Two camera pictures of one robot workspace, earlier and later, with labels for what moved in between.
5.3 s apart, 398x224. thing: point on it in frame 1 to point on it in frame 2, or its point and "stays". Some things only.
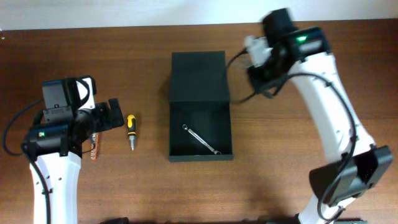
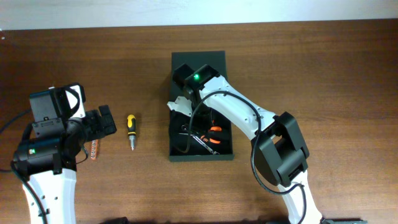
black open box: (199, 98) stays
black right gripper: (255, 83) to (196, 124)
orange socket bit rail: (95, 138) stays
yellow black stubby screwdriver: (131, 127) stays
